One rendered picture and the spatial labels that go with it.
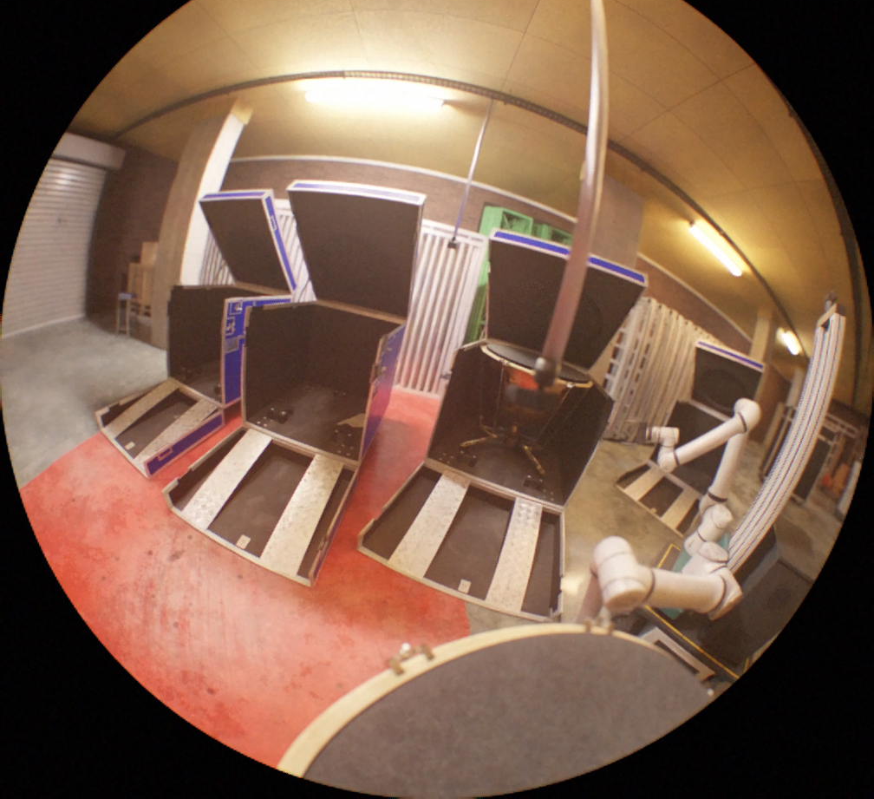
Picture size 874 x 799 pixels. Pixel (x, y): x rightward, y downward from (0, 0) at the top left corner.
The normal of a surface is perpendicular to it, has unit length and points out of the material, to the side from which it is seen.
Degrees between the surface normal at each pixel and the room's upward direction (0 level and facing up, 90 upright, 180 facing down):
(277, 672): 0
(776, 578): 90
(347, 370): 90
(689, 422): 90
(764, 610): 90
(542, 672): 0
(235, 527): 1
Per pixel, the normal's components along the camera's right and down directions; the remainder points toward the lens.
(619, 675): 0.25, -0.94
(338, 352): -0.03, 0.23
